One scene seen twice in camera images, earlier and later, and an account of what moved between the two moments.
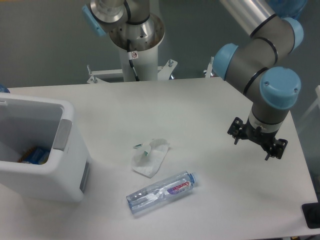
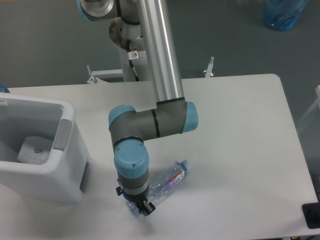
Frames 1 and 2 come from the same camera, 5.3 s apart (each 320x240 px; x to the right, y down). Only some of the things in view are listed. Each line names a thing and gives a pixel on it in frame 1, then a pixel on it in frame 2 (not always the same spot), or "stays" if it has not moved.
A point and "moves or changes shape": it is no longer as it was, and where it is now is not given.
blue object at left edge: x=3 y=89 stays
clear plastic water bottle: x=154 y=193 moves or changes shape
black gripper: x=265 y=140 -> x=140 y=199
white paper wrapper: x=147 y=158 -> x=35 y=150
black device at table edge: x=311 y=212 stays
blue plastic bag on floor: x=287 y=8 stays
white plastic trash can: x=27 y=122 stays
